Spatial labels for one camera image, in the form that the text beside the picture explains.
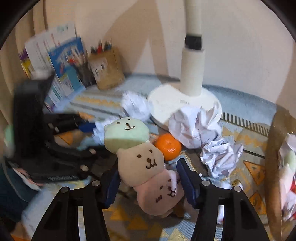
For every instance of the lined paper ball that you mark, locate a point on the lined paper ball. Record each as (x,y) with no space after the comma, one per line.
(136,106)

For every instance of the white paper ball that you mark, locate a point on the white paper ball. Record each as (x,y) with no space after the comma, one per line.
(98,131)

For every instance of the three-bear plush toy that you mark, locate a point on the three-bear plush toy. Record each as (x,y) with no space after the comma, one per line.
(141,165)

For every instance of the tan paper pen holder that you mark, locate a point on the tan paper pen holder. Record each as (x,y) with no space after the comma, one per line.
(107,69)

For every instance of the black mesh pen holder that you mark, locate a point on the black mesh pen holder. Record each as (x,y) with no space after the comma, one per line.
(85,74)

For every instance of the gold ribbed bowl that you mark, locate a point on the gold ribbed bowl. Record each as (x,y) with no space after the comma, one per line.
(282,124)

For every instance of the orange tangerine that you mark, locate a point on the orange tangerine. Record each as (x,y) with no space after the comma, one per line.
(169,146)

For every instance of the row of upright books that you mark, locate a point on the row of upright books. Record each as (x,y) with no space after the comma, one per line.
(58,49)

